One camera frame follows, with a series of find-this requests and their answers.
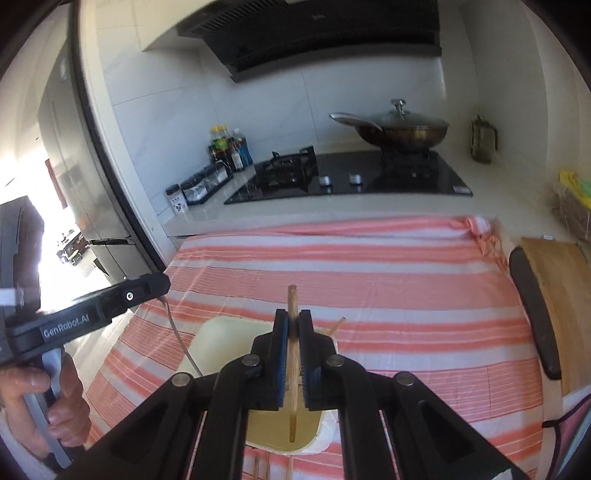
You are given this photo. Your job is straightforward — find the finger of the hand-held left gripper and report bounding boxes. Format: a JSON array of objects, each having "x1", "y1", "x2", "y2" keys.
[{"x1": 112, "y1": 272, "x2": 171, "y2": 320}]

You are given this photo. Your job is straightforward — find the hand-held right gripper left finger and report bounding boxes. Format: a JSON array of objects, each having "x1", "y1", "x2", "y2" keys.
[{"x1": 60, "y1": 309, "x2": 289, "y2": 480}]

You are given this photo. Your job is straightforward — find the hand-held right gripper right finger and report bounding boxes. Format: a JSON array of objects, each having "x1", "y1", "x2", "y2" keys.
[{"x1": 298, "y1": 309, "x2": 532, "y2": 480}]

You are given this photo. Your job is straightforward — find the cream ribbed utensil holder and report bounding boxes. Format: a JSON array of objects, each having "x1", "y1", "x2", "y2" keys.
[{"x1": 178, "y1": 313, "x2": 341, "y2": 459}]

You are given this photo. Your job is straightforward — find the person's left hand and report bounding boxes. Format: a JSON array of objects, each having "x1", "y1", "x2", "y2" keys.
[{"x1": 0, "y1": 354, "x2": 92, "y2": 448}]

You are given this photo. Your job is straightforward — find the black-lidded spice jar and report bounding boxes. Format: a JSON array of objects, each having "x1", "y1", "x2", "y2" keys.
[{"x1": 165, "y1": 184, "x2": 189, "y2": 214}]

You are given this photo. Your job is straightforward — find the pink striped cloth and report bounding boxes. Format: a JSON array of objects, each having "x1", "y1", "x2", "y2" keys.
[{"x1": 85, "y1": 215, "x2": 546, "y2": 480}]

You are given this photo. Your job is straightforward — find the grey refrigerator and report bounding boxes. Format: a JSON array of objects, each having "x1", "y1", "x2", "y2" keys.
[{"x1": 37, "y1": 0, "x2": 169, "y2": 282}]

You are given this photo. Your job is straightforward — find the yellow-capped oil bottle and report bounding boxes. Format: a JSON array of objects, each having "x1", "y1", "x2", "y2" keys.
[{"x1": 209, "y1": 124, "x2": 232, "y2": 164}]

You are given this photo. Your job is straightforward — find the black burner grate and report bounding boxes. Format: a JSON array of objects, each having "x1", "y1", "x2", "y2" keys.
[{"x1": 255, "y1": 146, "x2": 320, "y2": 191}]

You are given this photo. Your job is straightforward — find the black glass gas stove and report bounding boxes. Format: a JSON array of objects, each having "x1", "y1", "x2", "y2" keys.
[{"x1": 224, "y1": 147, "x2": 474, "y2": 205}]

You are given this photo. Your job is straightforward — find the black oblong pad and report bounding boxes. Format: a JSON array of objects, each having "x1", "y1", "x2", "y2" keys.
[{"x1": 509, "y1": 246, "x2": 563, "y2": 381}]

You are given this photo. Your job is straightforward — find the dark wok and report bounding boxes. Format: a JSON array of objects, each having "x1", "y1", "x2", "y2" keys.
[{"x1": 329, "y1": 112, "x2": 450, "y2": 150}]

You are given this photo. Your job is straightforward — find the glass wok lid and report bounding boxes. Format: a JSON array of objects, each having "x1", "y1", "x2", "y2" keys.
[{"x1": 375, "y1": 98, "x2": 447, "y2": 131}]

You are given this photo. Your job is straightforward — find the wooden cutting board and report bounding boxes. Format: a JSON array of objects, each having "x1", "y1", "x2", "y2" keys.
[{"x1": 519, "y1": 236, "x2": 591, "y2": 398}]

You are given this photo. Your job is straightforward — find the pink cloth with black trim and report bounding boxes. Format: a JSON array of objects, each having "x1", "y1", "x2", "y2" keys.
[{"x1": 542, "y1": 396, "x2": 591, "y2": 480}]

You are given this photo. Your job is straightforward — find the glass oil jug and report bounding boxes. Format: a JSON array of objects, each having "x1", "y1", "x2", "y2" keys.
[{"x1": 470, "y1": 113, "x2": 499, "y2": 164}]

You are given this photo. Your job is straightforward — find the black range hood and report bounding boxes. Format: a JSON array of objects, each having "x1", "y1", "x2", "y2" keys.
[{"x1": 175, "y1": 0, "x2": 441, "y2": 84}]

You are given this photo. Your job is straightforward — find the yellow-green bag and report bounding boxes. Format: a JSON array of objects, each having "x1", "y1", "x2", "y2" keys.
[{"x1": 558, "y1": 170, "x2": 591, "y2": 195}]

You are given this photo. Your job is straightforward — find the grey cable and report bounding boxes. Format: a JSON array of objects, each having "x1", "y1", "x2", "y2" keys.
[{"x1": 161, "y1": 298, "x2": 203, "y2": 376}]

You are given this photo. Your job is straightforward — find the wire basket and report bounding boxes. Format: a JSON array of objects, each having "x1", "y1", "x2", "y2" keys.
[{"x1": 551, "y1": 178, "x2": 591, "y2": 232}]

